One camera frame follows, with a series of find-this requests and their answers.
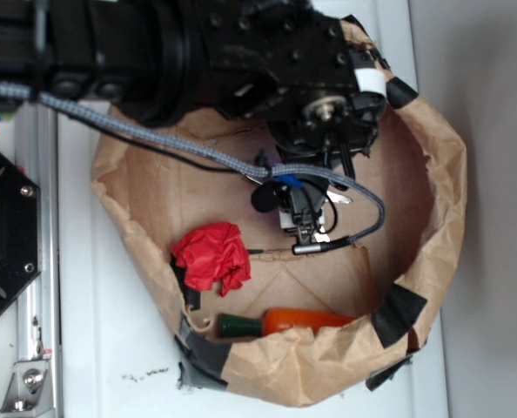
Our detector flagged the white tray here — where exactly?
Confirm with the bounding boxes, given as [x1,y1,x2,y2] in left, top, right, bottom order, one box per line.
[56,0,450,418]

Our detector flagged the grey braided cable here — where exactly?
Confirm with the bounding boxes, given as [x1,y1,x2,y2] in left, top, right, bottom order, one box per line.
[0,78,386,256]

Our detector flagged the crumpled red paper ball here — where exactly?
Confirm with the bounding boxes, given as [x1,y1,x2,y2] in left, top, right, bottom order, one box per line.
[171,222,251,297]

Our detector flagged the orange toy carrot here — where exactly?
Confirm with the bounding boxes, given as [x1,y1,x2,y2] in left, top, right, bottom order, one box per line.
[218,308,355,338]

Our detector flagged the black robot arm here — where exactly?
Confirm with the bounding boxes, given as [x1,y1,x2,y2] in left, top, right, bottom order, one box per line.
[0,1,386,174]

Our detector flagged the silver key bunch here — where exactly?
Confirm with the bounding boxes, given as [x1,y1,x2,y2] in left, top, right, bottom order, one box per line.
[313,191,353,242]

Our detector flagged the aluminium frame rail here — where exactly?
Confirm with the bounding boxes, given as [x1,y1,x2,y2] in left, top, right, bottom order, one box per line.
[0,104,63,417]

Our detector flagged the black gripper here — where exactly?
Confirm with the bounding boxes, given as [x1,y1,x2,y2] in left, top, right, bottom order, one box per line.
[197,0,388,184]

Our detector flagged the brown paper bag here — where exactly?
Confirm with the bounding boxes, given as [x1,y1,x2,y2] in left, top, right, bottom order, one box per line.
[90,14,469,408]

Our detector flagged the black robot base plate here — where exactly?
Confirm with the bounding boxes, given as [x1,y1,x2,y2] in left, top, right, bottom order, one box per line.
[0,152,40,316]

